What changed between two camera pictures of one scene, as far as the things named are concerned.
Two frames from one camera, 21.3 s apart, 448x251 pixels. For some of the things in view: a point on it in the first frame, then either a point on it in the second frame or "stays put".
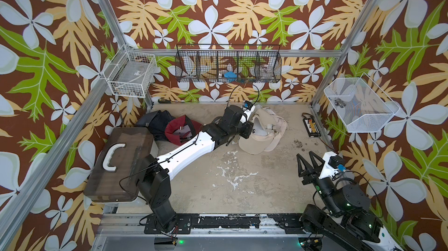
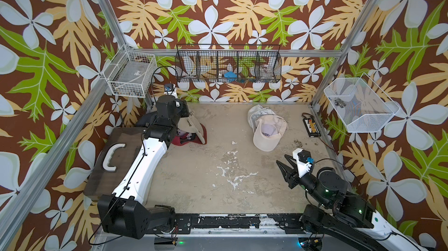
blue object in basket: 230,76 stays put
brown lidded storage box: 112,175 stays put
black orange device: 311,125 stays put
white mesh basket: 361,104 stays put
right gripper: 312,175 → 289,176
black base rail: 287,223 stays put
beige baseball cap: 268,127 → 189,124
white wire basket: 129,73 stays put
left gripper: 247,127 → 181,107
